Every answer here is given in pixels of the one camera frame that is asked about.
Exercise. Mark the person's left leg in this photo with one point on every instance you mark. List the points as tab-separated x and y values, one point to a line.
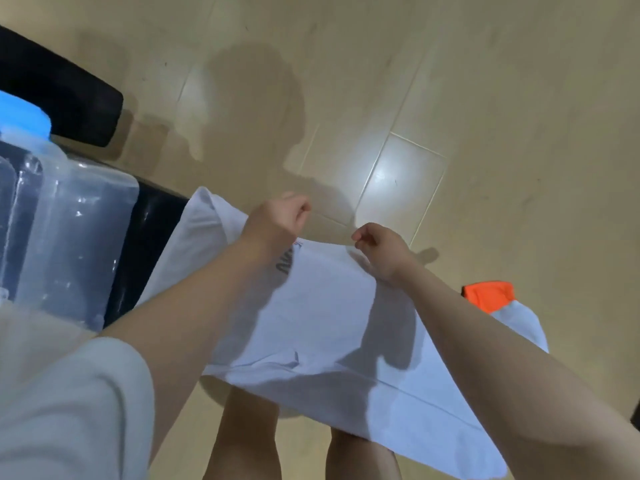
245	439

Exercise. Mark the person's right forearm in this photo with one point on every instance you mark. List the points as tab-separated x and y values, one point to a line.
495	374

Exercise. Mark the person's white shirt sleeve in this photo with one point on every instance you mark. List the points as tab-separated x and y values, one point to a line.
70	399

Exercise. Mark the person's right leg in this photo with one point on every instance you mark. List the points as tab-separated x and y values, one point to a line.
360	457

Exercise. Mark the person's left fingers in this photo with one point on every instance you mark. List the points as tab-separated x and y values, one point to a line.
299	207

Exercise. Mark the blue plastic lid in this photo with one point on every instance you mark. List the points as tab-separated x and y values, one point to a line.
22	114

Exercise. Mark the person's right fingers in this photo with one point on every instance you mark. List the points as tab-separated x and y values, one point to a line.
364	237

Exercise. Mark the person's right hand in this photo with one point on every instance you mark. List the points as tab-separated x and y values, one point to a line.
387	252

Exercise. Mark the black leather seat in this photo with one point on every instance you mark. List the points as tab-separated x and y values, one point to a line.
145	244

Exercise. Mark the person's left forearm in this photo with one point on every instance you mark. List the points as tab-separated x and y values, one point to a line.
200	304

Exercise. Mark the white t-shirt with orange cuff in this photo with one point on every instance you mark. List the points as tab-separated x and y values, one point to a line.
325	314

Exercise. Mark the clear plastic storage box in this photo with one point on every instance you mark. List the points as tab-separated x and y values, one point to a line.
65	234

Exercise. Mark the person's left hand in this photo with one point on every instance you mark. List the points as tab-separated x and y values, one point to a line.
272	222

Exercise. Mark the person's leg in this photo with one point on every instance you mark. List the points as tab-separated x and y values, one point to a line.
360	457
245	439

